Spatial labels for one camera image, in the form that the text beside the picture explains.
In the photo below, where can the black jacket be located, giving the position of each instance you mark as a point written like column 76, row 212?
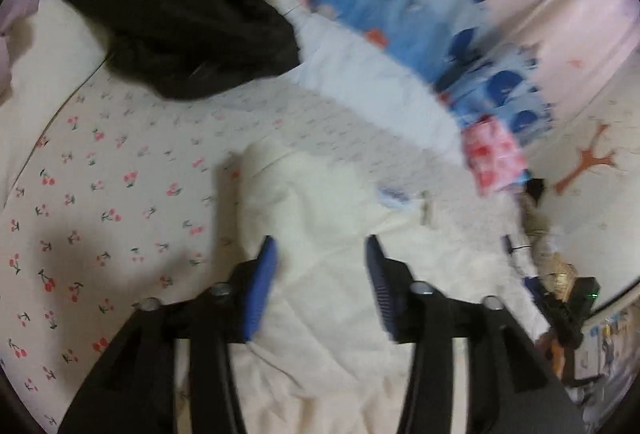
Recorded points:
column 175, row 14

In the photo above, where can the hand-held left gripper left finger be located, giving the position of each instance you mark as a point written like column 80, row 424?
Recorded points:
column 260, row 284

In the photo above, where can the white duvet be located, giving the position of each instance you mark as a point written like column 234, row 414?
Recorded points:
column 50, row 64

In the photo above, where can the cherry print bed sheet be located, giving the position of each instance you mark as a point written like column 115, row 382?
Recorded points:
column 125, row 194

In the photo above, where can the orange tree wall sticker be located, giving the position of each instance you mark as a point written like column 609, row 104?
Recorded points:
column 587, row 159

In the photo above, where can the white quilted blanket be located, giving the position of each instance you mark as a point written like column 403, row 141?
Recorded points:
column 325, row 214

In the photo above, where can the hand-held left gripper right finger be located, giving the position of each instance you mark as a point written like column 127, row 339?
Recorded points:
column 380, row 284

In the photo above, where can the pink checked cloth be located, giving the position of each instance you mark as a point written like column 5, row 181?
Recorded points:
column 492, row 154

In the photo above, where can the blue whale print curtain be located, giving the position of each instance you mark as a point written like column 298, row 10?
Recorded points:
column 400, row 14

